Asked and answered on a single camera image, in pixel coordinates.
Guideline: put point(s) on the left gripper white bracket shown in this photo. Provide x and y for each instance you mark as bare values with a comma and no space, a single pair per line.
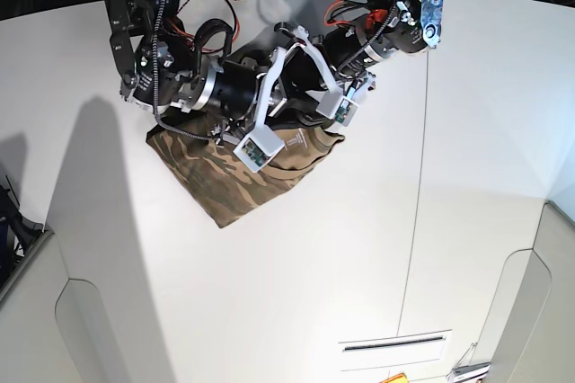
306,76

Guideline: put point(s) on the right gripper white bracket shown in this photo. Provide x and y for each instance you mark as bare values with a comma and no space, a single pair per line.
269,86

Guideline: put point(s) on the camouflage T-shirt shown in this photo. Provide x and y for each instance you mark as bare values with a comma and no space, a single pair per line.
223,186

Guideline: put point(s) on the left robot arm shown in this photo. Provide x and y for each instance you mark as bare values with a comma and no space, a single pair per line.
367,33

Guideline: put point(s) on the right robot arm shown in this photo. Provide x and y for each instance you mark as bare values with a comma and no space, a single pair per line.
194,84

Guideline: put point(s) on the orange object at edge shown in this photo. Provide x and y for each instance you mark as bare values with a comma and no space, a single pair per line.
398,378

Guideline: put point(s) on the grey device at edge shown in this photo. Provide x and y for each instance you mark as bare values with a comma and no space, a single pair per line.
469,373

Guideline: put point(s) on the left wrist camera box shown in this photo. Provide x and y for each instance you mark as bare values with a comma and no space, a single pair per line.
337,107

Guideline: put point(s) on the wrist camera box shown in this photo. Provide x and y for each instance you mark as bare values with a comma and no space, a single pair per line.
337,107
258,147

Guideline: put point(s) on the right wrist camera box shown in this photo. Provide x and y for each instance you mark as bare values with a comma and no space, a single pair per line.
258,147

